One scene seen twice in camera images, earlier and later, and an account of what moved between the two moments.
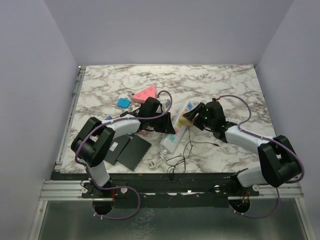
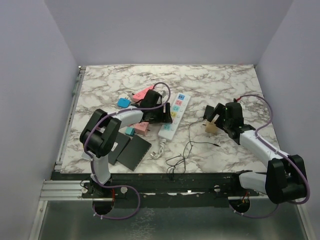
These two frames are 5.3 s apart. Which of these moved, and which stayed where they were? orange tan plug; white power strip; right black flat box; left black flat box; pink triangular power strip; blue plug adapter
Moved: orange tan plug; white power strip
Stayed: blue plug adapter; pink triangular power strip; left black flat box; right black flat box
